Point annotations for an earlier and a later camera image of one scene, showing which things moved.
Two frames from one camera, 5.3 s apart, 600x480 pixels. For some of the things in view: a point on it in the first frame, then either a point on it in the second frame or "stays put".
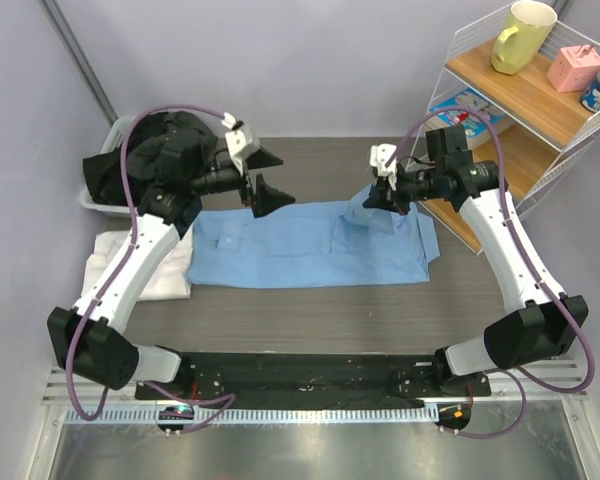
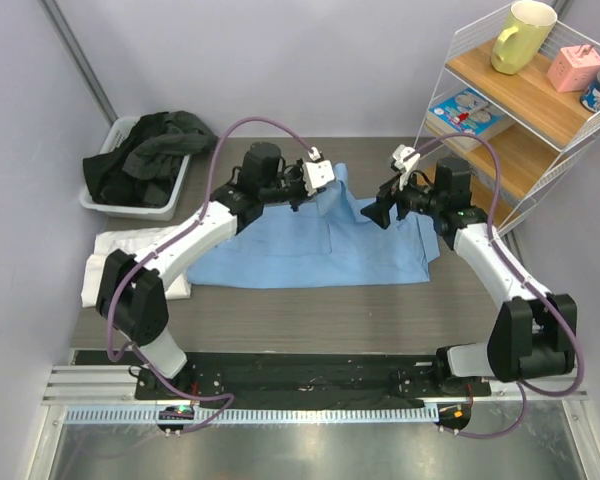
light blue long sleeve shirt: [311, 242] stays put
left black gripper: [267, 197] -> [298, 172]
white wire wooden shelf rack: [521, 123] stays put
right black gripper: [383, 197] -> [388, 195]
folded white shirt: [172, 280] stays put
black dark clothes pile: [165, 149] stays put
